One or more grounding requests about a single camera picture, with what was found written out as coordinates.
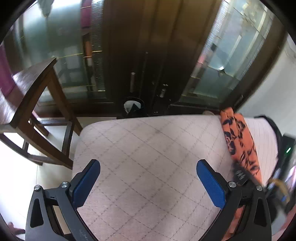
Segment orange black floral blouse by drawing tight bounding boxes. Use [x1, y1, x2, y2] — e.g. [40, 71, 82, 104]
[219, 106, 263, 241]

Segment dark wooden table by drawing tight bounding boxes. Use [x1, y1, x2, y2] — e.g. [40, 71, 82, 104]
[1, 58, 82, 169]

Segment stained glass wooden door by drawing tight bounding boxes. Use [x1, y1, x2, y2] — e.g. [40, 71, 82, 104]
[5, 1, 287, 115]

